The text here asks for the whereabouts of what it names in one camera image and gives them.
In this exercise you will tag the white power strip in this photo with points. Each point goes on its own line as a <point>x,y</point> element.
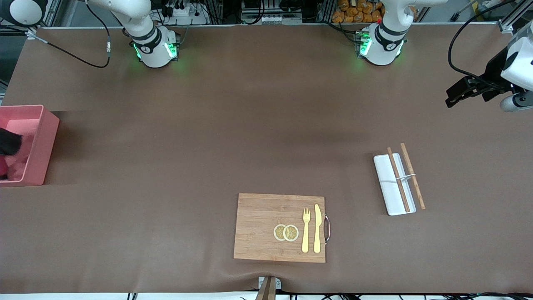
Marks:
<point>183,12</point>

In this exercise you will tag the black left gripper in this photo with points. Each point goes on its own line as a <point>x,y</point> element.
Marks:
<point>493,74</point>

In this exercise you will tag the grey and pink cloth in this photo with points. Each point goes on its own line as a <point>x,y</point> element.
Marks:
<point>3,166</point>

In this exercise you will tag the white rectangular tray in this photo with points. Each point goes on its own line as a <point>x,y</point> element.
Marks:
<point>387,187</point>

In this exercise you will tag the lemon slice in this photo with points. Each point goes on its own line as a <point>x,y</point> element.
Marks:
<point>278,232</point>
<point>291,233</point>

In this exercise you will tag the yellow knife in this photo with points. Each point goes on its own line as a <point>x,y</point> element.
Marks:
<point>317,229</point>

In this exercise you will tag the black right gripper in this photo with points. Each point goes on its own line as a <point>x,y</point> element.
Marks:
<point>8,143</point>

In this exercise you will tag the aluminium frame profile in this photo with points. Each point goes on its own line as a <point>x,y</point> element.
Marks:
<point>514,16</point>
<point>52,12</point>

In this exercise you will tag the pink plastic box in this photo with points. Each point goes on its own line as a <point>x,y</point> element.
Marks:
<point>41,141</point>

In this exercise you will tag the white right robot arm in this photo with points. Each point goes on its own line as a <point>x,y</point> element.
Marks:
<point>154,50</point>

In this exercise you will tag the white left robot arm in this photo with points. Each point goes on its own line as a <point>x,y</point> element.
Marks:
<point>383,46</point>

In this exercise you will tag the orange round items heap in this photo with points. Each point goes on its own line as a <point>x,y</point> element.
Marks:
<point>354,12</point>

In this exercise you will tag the grey electronics box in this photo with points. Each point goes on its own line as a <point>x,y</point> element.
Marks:
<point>270,18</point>

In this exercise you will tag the grey bracket with brown post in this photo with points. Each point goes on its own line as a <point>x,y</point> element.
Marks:
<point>268,287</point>

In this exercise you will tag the yellow fork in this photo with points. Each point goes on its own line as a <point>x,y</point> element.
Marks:
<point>306,233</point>

